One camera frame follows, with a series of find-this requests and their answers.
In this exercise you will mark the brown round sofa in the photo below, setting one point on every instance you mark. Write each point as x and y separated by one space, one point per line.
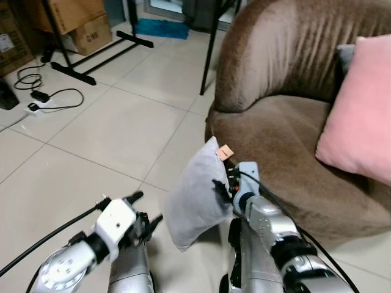
275 134

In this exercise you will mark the cardboard box with label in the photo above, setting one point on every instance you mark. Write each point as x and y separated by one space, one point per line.
13 43

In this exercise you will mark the small printed cardboard box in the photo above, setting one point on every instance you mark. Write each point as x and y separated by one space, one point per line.
90 35

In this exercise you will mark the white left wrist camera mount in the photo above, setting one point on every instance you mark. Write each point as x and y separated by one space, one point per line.
115 221

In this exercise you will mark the black slanted pole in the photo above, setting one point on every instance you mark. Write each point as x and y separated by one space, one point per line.
211 49

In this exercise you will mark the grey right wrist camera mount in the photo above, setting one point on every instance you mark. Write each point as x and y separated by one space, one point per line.
248 177

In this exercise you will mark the black metal stand frame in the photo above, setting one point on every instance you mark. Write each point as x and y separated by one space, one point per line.
91 58

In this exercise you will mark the tan pillow tag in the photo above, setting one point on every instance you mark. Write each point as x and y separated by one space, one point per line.
225 152

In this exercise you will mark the blue floor mat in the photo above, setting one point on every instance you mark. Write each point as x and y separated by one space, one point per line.
162 28

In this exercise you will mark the black power adapter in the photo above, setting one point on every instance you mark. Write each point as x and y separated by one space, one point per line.
40 96

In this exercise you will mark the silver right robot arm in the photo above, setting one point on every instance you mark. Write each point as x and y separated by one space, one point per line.
275 229

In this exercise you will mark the grey pillow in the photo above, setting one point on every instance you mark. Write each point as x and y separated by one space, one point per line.
195 201

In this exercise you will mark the large plain cardboard box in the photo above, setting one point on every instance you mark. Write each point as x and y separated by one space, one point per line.
67 13

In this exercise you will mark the black box on floor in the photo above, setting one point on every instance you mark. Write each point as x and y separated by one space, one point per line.
7 96

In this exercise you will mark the white power strip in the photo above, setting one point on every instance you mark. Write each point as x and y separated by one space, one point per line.
35 109

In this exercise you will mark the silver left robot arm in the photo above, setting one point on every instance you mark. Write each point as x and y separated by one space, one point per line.
61 268

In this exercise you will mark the grey-blue cushion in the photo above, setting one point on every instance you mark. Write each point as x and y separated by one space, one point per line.
344 58

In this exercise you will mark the pink pillow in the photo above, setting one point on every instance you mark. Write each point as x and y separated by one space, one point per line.
360 122

